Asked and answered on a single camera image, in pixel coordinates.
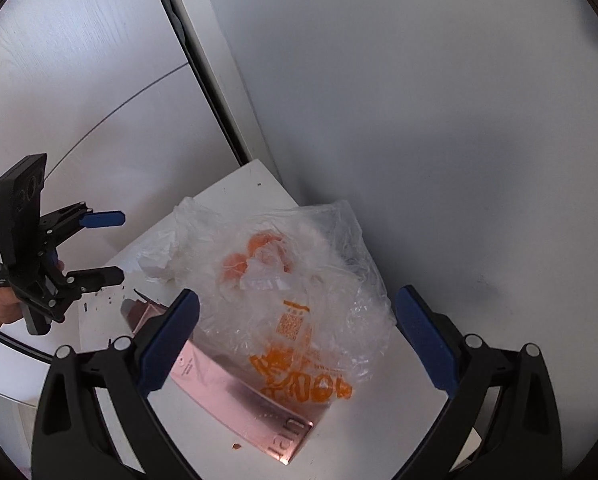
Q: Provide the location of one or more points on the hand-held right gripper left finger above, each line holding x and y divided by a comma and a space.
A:
171, 340

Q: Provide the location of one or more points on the white plastic bag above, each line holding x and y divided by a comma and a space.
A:
159, 260

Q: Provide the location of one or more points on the white door frame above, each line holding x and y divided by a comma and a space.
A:
214, 60

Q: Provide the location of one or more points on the rose gold cardboard box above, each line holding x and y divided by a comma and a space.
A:
239, 400

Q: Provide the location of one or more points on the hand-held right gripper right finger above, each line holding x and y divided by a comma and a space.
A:
426, 340

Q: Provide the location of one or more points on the clear plastic bag orange print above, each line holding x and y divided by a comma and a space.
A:
329, 270

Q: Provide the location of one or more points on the white nightstand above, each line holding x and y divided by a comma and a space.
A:
379, 435

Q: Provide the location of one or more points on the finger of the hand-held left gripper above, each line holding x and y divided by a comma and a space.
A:
96, 279
104, 219

